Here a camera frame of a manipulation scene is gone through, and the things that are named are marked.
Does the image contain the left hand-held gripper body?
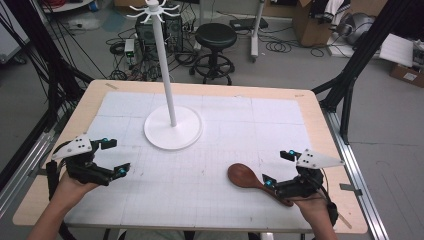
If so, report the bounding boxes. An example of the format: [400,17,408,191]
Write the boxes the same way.
[50,133,113,187]

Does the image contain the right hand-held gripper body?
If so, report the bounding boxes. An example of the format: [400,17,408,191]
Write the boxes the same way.
[274,148,345,200]

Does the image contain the brown wooden spoon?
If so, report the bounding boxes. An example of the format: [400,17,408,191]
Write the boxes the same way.
[227,163,294,208]

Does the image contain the white hook rack stand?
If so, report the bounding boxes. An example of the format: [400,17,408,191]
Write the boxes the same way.
[125,0,204,151]

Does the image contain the person's left hand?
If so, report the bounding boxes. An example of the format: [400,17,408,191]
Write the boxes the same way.
[49,171,101,214]

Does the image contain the person's right hand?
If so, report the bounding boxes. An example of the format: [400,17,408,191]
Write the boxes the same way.
[292,195,335,232]

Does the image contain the white grid mat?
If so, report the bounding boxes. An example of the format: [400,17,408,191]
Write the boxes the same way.
[64,91,338,232]

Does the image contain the thin wooden stick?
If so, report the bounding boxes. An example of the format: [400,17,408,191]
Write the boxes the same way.
[336,213,353,230]

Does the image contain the small grey electronic box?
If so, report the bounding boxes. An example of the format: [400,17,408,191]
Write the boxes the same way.
[123,38,136,58]

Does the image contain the black computer tower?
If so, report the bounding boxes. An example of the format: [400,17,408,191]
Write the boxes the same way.
[134,14,184,54]

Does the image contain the large cardboard box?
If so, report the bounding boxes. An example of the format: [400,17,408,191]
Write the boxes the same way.
[292,0,338,48]

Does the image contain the small cardboard box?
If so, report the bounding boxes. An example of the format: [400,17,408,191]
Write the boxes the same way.
[389,63,424,89]

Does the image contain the black flat device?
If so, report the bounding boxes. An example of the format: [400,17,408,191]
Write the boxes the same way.
[229,17,269,32]

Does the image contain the black round stool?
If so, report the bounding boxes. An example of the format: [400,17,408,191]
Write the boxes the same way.
[189,22,238,86]

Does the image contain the white foam sheet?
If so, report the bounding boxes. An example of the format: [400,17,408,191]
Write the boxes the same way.
[379,33,415,68]

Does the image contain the grey round appliance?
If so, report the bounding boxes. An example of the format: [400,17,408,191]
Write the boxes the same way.
[336,12,376,46]

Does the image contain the clothes in cardboard box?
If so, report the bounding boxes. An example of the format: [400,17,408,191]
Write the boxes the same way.
[313,0,352,22]

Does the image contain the black wrist strap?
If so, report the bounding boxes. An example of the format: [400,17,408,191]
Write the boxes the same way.
[45,160,60,202]
[325,200,340,227]

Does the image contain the aluminium rail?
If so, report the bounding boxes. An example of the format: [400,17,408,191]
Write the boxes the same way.
[0,129,57,218]
[321,108,390,240]

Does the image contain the coiled black cable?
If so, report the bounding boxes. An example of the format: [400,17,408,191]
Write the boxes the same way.
[264,39,293,54]

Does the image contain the black metal frame stand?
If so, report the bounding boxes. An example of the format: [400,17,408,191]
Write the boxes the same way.
[0,0,95,192]
[311,0,414,145]

